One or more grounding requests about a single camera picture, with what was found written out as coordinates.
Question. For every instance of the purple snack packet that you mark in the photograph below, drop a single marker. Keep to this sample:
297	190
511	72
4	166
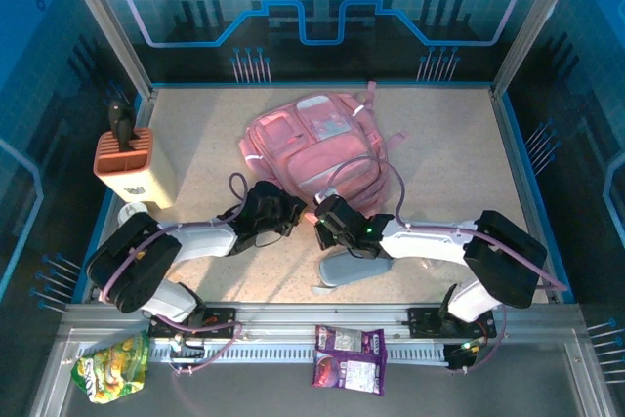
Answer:
351	375
349	339

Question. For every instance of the aluminium frame post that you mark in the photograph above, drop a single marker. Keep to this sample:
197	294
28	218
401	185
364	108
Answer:
536	21
106	21

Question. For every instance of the pink backpack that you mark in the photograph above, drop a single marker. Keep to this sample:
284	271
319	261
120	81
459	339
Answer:
317	153

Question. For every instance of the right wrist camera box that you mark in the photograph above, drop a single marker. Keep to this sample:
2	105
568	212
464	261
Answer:
326	195

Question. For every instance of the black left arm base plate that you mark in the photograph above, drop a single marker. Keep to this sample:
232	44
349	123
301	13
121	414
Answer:
220	321

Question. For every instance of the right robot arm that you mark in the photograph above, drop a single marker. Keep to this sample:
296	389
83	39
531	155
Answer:
429	241

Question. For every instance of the white-lidded brown cup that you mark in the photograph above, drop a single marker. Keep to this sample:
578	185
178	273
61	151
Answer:
132	211

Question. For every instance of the green snack bag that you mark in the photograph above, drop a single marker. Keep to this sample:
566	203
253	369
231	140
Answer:
110	368

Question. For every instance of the orange and cream knife block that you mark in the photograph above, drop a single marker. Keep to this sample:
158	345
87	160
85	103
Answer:
146	178

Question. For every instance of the black control box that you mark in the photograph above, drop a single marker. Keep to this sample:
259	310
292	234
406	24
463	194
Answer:
461	361

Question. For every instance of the aluminium base beam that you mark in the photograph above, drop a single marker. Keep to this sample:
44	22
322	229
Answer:
317	314

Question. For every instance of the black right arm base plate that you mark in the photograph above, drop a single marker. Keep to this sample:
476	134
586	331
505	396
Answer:
425	321

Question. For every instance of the grey-blue pencil case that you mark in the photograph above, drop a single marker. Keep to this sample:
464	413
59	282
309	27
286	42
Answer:
356	273

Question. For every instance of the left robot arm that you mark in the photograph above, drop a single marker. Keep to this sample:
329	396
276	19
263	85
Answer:
205	241

